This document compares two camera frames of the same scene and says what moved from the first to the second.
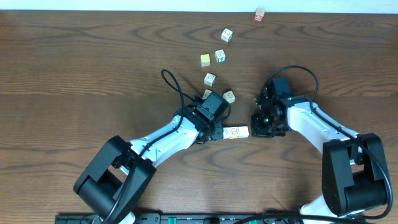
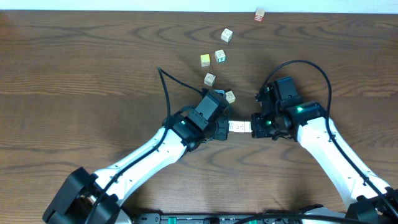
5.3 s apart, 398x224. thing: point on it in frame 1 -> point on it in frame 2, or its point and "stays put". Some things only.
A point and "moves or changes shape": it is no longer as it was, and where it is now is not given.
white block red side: x=227 y=132 moves or changes shape
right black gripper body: x=266 y=126 stays put
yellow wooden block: x=205 y=60 stays put
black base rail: x=214 y=218 stays put
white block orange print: x=233 y=132 -> x=239 y=126
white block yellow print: x=229 y=96 stays put
